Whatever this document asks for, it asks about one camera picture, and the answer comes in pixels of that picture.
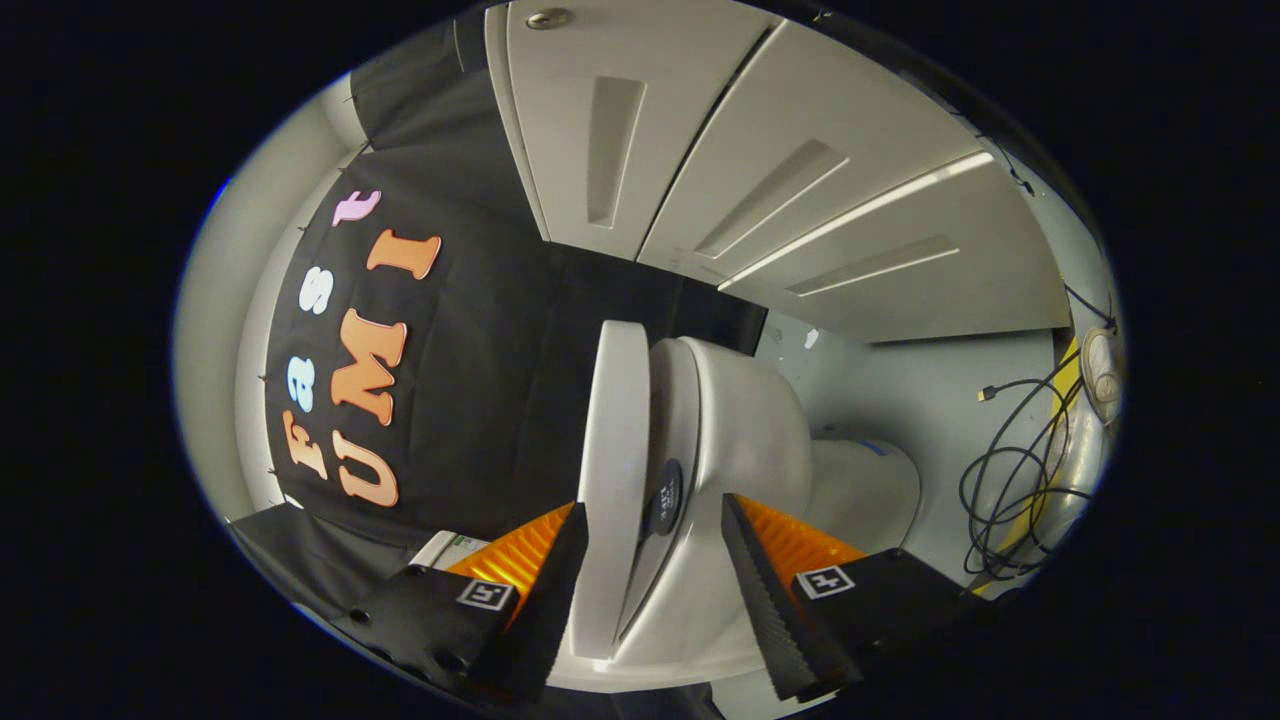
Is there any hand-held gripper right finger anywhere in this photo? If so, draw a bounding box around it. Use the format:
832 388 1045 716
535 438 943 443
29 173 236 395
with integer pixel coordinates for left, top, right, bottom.
720 493 1001 703

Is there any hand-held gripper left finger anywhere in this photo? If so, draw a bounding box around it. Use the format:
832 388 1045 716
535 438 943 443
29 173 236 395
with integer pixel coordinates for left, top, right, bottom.
335 500 591 706

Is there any white toilet lid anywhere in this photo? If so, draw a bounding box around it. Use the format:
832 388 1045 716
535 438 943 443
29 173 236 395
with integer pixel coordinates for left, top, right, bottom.
575 320 653 661

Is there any white toilet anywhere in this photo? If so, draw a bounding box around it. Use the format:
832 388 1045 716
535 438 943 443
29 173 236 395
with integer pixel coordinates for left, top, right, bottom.
545 335 923 701

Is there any white toilet seat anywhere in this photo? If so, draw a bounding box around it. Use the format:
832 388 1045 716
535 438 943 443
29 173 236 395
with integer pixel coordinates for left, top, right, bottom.
615 338 703 641

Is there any white box green label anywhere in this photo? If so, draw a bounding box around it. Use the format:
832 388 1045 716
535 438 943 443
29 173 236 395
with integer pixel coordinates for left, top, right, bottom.
410 530 491 573

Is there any black backdrop cloth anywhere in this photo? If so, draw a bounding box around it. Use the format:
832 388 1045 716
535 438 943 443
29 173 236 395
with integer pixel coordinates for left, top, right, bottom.
230 20 771 621

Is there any yellow strip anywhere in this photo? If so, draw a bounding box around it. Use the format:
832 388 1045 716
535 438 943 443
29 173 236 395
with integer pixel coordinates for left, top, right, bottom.
975 340 1086 593

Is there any round white device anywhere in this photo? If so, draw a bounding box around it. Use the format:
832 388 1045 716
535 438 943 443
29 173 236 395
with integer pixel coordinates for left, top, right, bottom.
1080 325 1126 426

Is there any white cabinet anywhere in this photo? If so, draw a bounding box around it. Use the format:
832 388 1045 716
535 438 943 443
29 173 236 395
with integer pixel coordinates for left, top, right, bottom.
485 0 1076 346

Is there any black cable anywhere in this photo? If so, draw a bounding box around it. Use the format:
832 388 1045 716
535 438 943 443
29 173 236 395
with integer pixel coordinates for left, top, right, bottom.
958 285 1119 586

